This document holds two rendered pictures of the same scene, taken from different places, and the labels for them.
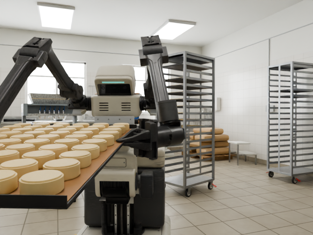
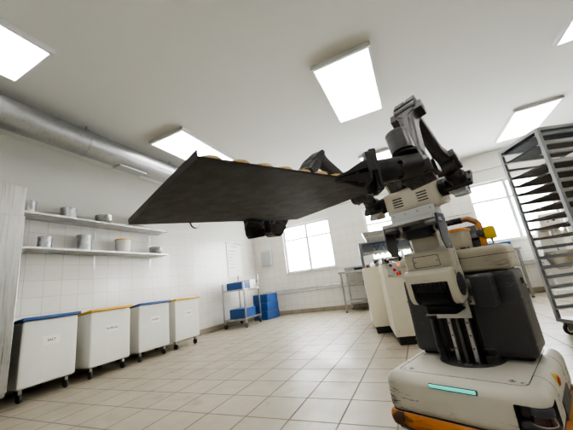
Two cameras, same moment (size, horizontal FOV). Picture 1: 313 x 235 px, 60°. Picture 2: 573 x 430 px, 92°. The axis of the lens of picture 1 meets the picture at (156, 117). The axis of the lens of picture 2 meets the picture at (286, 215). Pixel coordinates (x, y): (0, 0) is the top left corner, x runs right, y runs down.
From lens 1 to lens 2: 0.40 m
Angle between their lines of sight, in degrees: 46
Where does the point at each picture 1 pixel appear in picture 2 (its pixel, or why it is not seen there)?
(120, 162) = (431, 259)
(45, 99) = (378, 236)
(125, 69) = not seen: hidden behind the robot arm
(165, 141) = (393, 169)
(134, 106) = (431, 192)
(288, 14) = not seen: outside the picture
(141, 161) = (472, 263)
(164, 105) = (390, 136)
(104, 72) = not seen: hidden behind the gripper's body
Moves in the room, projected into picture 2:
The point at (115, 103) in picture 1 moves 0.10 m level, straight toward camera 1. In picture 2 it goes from (409, 195) to (404, 192)
